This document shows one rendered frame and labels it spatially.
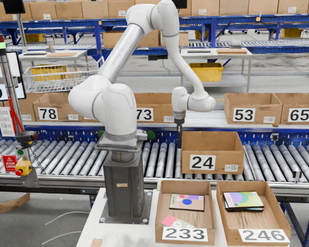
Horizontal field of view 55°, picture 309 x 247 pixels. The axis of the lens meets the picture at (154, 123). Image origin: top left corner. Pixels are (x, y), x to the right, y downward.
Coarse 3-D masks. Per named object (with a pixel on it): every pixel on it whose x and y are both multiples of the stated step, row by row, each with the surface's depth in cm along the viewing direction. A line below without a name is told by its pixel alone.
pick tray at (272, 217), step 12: (216, 192) 172; (264, 192) 172; (264, 204) 164; (276, 204) 153; (228, 216) 157; (240, 216) 156; (252, 216) 156; (264, 216) 156; (276, 216) 153; (228, 228) 137; (240, 228) 148; (252, 228) 148; (264, 228) 148; (276, 228) 148; (288, 228) 137; (228, 240) 138; (240, 240) 138
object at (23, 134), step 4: (20, 132) 184; (24, 132) 183; (28, 132) 182; (32, 132) 183; (36, 132) 184; (16, 136) 181; (20, 136) 180; (24, 136) 180; (28, 136) 180; (32, 136) 180; (36, 136) 183; (20, 140) 181; (24, 140) 181; (28, 140) 180; (32, 140) 181; (24, 144) 184; (28, 144) 184; (24, 148) 184
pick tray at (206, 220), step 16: (160, 192) 168; (176, 192) 175; (192, 192) 174; (208, 192) 173; (160, 208) 164; (208, 208) 163; (160, 224) 153; (192, 224) 152; (208, 224) 152; (160, 240) 142; (176, 240) 141; (208, 240) 139
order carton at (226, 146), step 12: (192, 132) 216; (204, 132) 215; (216, 132) 215; (228, 132) 214; (192, 144) 220; (204, 144) 219; (216, 144) 218; (228, 144) 217; (240, 144) 199; (216, 156) 190; (228, 156) 189; (240, 156) 188; (216, 168) 193; (240, 168) 192
